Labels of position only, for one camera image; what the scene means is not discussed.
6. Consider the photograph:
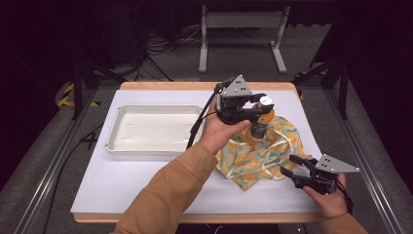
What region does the person's left hand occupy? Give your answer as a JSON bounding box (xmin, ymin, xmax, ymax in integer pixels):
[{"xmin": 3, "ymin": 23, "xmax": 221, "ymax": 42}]
[{"xmin": 198, "ymin": 97, "xmax": 252, "ymax": 156}]

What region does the black metal stand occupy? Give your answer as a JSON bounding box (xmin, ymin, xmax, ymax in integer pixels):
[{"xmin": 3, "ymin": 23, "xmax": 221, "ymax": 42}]
[
  {"xmin": 291, "ymin": 58, "xmax": 351, "ymax": 120},
  {"xmin": 68, "ymin": 57, "xmax": 129, "ymax": 121}
]

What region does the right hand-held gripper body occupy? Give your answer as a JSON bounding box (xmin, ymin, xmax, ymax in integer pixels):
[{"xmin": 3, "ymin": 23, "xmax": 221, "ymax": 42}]
[{"xmin": 291, "ymin": 153, "xmax": 361, "ymax": 196}]

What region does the orange bottle with white cap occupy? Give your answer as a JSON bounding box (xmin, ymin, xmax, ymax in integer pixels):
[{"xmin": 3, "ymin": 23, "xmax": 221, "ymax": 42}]
[{"xmin": 248, "ymin": 95, "xmax": 277, "ymax": 141}]

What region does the thin white cable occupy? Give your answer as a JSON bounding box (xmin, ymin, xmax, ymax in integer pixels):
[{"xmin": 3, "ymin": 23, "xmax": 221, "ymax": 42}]
[{"xmin": 204, "ymin": 223, "xmax": 225, "ymax": 234}]

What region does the orange-print cloth bag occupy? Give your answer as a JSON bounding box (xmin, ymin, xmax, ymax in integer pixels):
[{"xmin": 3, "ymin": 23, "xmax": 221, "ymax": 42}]
[{"xmin": 214, "ymin": 114, "xmax": 308, "ymax": 192}]

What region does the left hand-held gripper black cable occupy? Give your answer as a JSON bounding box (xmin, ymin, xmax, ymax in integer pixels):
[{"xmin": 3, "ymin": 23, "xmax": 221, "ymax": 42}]
[{"xmin": 186, "ymin": 76, "xmax": 236, "ymax": 151}]

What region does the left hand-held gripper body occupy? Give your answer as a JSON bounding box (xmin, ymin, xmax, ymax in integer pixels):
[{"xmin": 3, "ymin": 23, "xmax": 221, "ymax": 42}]
[{"xmin": 213, "ymin": 74, "xmax": 265, "ymax": 126}]

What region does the thin black cable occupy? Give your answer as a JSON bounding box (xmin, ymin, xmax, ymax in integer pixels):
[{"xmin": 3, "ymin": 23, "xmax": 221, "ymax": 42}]
[{"xmin": 42, "ymin": 124, "xmax": 105, "ymax": 234}]

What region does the white table mat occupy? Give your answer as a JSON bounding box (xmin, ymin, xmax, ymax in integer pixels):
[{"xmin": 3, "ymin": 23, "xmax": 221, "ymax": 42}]
[{"xmin": 70, "ymin": 89, "xmax": 323, "ymax": 215}]

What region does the person's right hand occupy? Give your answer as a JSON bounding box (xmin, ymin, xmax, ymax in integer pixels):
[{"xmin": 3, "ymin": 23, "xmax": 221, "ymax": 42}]
[{"xmin": 302, "ymin": 173, "xmax": 351, "ymax": 221}]

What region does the right hand-held gripper black cable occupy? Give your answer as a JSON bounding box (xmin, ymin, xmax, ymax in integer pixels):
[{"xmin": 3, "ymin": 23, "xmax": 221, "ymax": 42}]
[{"xmin": 335, "ymin": 179, "xmax": 356, "ymax": 215}]

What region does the yellow black hazard tape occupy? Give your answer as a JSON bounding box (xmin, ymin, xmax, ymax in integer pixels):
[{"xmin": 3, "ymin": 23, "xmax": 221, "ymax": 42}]
[{"xmin": 56, "ymin": 82, "xmax": 100, "ymax": 108}]

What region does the bundle of black cables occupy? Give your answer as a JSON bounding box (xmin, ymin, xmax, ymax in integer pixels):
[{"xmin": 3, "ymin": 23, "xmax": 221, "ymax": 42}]
[{"xmin": 128, "ymin": 4, "xmax": 203, "ymax": 83}]

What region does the white plastic tray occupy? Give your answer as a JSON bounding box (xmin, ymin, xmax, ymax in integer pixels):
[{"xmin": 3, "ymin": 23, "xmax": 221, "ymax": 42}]
[{"xmin": 103, "ymin": 103, "xmax": 205, "ymax": 157}]

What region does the hand-held gripper black cable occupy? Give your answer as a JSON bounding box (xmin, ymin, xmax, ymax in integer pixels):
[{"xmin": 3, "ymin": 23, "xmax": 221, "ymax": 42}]
[
  {"xmin": 335, "ymin": 179, "xmax": 356, "ymax": 215},
  {"xmin": 186, "ymin": 76, "xmax": 236, "ymax": 151}
]

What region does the white metal table frame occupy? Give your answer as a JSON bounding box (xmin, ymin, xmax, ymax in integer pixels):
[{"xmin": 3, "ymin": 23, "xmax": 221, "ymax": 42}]
[{"xmin": 198, "ymin": 4, "xmax": 292, "ymax": 74}]

